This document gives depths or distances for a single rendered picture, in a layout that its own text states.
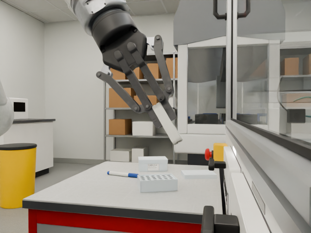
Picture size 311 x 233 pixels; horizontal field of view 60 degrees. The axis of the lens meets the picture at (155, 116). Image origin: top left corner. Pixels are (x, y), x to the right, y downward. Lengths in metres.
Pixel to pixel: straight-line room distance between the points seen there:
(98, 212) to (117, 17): 0.54
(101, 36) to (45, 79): 5.45
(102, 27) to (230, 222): 0.34
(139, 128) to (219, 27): 3.30
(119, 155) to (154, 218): 4.06
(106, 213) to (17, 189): 2.52
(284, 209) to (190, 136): 1.24
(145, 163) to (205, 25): 0.75
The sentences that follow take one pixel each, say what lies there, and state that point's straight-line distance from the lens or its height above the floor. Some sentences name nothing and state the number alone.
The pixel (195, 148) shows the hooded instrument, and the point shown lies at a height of 0.83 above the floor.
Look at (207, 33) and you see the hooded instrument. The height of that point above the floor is 1.42.
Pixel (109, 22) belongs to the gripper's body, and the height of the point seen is 1.16.
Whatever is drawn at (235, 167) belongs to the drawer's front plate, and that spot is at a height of 0.93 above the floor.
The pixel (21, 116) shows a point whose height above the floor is 0.95.
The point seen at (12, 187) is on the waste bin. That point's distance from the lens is 3.27.
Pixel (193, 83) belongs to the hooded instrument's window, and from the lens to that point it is 1.43.
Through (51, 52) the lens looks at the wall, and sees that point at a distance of 5.91.
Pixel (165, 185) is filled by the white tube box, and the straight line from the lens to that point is 0.91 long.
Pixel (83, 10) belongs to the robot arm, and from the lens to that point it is 0.49.
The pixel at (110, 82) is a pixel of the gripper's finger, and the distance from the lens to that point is 0.46.
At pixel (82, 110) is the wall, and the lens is 5.44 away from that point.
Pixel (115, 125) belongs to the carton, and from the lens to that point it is 4.71.
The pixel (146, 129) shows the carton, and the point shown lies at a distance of 4.51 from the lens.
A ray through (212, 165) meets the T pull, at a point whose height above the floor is 0.91.
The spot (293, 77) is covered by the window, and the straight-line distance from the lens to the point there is 0.23.
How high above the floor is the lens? 1.02
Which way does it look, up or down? 1 degrees down
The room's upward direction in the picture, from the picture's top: straight up
